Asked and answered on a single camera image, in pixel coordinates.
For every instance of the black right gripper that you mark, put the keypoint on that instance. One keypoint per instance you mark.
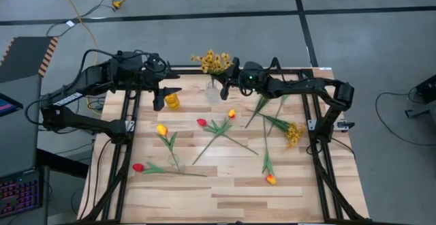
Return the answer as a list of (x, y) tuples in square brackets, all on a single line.
[(235, 78)]

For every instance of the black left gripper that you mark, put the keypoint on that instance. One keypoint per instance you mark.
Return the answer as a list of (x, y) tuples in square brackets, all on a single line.
[(158, 99)]

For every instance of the green stems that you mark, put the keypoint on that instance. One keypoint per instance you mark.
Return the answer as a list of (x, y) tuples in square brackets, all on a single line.
[(232, 113)]

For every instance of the yellow orange artificial tulip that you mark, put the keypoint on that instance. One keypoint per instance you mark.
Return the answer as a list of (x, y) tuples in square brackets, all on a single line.
[(162, 130), (271, 179)]

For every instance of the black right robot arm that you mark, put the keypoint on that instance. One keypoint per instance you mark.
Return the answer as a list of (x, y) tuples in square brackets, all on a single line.
[(306, 85)]

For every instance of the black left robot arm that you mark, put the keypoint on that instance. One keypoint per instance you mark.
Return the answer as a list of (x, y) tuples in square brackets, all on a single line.
[(85, 78)]

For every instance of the amber glass bottle vase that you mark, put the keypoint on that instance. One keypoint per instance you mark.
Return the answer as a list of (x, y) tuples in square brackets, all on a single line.
[(172, 102)]

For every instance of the clear ribbed glass vase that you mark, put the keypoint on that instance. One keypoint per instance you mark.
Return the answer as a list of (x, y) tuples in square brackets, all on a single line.
[(212, 95)]

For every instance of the tall clear smooth glass vase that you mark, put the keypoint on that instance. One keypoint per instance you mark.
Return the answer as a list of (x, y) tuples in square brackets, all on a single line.
[(173, 165)]

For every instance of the white floor tag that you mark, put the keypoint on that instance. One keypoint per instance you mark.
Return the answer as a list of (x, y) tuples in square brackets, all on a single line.
[(70, 23)]

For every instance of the silver black table clamp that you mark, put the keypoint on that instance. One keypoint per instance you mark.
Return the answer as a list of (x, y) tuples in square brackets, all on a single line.
[(340, 125)]

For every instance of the black desk crossbar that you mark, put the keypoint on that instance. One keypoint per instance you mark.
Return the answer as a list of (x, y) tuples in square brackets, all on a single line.
[(61, 163)]

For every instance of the large black striped-edge mat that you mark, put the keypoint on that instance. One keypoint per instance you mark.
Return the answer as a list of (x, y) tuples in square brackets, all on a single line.
[(24, 56)]

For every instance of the dark screen device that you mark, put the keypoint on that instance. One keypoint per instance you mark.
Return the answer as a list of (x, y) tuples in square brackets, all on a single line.
[(8, 105)]

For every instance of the grey side desk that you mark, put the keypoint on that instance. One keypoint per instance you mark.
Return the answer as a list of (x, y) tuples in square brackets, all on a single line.
[(17, 143)]

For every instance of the backlit computer keyboard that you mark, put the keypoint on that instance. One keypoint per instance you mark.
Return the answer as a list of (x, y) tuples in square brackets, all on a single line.
[(18, 196)]

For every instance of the black equipment case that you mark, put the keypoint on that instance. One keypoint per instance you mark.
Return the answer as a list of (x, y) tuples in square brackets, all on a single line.
[(427, 88)]

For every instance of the silver metal bracket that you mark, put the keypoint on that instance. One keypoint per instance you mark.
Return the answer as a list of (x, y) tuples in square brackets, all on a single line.
[(129, 126), (311, 124)]

